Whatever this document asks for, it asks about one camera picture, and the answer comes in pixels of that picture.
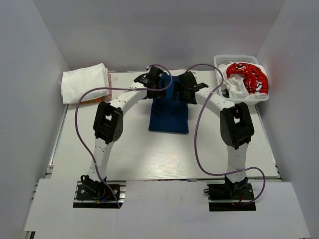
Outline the blue Mickey t-shirt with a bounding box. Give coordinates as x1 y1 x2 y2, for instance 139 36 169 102
149 73 189 134

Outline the white t-shirt with red print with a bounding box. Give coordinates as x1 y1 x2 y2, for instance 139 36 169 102
218 62 269 99

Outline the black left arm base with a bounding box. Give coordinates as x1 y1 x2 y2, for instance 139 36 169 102
73 181 126 209

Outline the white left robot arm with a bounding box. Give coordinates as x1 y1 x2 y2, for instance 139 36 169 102
87 66 166 199

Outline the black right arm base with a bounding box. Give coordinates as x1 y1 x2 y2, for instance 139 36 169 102
203 183 256 212

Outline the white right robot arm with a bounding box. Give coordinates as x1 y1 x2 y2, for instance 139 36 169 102
173 71 254 199

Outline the white plastic basket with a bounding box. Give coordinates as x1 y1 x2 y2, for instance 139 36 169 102
213 55 269 105

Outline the folded pink t-shirt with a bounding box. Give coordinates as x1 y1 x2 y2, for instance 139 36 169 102
104 73 112 102

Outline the folded red patterned t-shirt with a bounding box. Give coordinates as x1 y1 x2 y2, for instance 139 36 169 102
80 97 105 104

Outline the folded white t-shirt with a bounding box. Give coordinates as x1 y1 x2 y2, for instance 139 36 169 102
61 63 109 105

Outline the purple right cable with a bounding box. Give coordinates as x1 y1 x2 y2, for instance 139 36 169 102
186 63 266 205

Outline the purple cable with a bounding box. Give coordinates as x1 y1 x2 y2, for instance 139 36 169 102
74 64 173 208
186 63 266 205

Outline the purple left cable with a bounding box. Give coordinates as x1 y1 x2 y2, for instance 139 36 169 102
74 64 173 208

